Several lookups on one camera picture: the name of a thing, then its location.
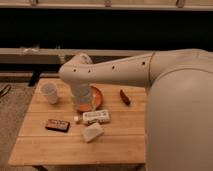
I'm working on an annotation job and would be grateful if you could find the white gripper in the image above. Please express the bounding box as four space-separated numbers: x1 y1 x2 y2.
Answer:
70 84 94 112

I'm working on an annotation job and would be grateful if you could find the dark red pepper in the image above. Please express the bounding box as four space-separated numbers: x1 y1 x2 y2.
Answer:
120 90 131 106

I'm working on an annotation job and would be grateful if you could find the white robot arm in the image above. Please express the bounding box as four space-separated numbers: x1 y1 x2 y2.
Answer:
59 49 213 171

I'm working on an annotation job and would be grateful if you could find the orange bowl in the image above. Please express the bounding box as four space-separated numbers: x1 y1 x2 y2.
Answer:
77 86 103 113

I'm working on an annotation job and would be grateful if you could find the white plastic bottle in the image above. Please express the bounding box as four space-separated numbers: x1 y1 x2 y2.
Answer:
74 110 110 125

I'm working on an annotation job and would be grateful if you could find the white sponge block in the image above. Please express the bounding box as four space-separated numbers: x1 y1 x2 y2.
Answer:
82 123 104 143

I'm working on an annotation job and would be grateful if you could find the dark snack bar packet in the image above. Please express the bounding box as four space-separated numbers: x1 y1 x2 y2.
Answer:
45 119 70 132

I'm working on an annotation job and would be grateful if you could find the wooden table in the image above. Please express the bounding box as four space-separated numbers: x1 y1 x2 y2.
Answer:
9 79 146 166

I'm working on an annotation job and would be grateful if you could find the black cable on floor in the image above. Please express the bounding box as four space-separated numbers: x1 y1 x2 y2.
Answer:
0 83 12 99

